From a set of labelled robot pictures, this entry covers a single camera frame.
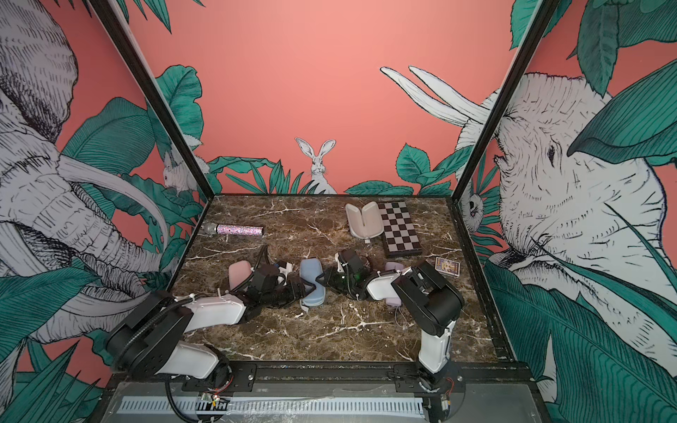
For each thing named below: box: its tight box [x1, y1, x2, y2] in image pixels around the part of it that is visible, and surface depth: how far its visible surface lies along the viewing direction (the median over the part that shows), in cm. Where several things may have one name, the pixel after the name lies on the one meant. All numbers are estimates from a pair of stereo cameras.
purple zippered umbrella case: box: [345, 200, 385, 240], surface depth 113 cm
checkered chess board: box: [377, 200, 424, 259], surface depth 107 cm
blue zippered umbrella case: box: [299, 257, 326, 308], surface depth 91 cm
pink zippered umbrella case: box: [228, 259, 253, 290], surface depth 95 cm
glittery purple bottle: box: [200, 222, 264, 238], surface depth 106 cm
